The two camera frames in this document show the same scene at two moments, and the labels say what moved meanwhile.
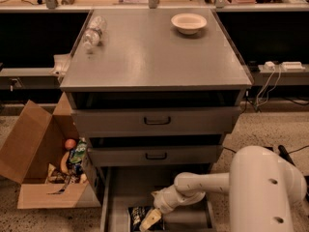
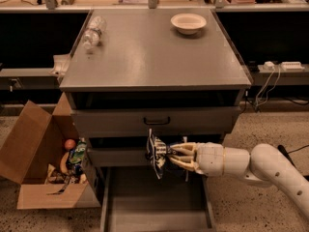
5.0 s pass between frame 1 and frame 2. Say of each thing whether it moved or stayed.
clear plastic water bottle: stayed
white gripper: moved
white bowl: stayed
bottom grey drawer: stayed
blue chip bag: moved
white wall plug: stayed
